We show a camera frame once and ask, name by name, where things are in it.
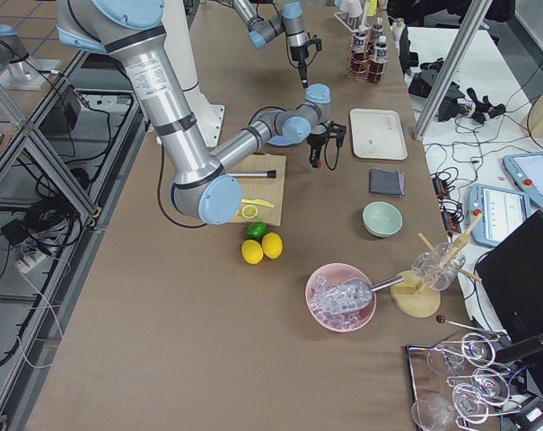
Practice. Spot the aluminium frame post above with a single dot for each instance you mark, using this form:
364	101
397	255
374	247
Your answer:
465	35

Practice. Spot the blue teach pendant near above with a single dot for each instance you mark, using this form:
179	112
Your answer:
502	210

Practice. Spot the cocktail glass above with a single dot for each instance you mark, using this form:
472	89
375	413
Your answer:
489	383
463	409
453	357

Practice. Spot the blue teach pendant far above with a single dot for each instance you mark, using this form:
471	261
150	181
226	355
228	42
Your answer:
526	171

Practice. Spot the lemon half lower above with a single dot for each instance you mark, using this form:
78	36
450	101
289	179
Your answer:
249	211

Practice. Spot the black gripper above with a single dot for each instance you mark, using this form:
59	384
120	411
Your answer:
299	51
315	143

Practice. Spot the lower left bottle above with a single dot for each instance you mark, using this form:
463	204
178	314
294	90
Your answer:
378	61

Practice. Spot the cocktail glass upper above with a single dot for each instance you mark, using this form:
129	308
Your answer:
453	357

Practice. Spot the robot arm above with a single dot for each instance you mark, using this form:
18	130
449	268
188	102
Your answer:
132	32
288	21

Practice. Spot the clear glass mug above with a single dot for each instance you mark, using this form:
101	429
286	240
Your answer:
438	268

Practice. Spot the yellow plastic knife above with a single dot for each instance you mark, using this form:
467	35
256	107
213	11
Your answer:
258	202

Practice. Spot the yellow lemon lower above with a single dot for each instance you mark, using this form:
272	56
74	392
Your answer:
252	252

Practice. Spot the cocktail glass lower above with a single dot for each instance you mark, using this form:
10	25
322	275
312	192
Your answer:
463	409

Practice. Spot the green lime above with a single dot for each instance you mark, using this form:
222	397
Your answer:
256	230

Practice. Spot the steel muddler black tip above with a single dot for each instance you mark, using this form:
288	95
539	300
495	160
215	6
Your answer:
269	174

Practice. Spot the green bowl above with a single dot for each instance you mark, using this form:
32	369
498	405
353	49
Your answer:
381	219

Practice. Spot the wooden glass stand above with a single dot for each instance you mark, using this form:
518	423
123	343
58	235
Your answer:
412	296

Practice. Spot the blue teach pendant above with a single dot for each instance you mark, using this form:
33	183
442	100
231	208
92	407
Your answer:
526	171
502	210

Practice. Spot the yellow lemon upper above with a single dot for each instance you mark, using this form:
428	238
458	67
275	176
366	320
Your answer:
272	245

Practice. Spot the cream rabbit tray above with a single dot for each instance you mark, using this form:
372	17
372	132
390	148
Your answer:
377	135

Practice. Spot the wooden cutting board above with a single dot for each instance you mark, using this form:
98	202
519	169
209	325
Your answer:
271	190

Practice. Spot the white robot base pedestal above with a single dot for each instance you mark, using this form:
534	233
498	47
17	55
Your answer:
179	51

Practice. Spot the lower right bottle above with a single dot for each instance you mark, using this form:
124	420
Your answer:
377	29

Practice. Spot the black glass rack tray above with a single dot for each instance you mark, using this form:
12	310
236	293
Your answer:
521	412

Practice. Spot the top bottle white cap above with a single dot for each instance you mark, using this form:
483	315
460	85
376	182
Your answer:
357	56

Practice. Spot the grey folded cloth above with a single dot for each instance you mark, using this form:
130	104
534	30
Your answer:
387	183

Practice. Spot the blue plate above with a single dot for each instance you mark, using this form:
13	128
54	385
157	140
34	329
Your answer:
277	141

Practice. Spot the copper wire bottle rack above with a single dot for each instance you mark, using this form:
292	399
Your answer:
367	55

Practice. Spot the metal ice scoop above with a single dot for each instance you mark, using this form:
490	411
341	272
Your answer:
365	287

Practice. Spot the cocktail glass middle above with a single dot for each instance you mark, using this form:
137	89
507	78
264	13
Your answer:
489	383

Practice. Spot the pink bowl of ice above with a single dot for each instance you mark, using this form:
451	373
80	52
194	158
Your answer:
317	291

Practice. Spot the yellow lemon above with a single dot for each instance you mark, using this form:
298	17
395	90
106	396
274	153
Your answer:
252	252
272	245

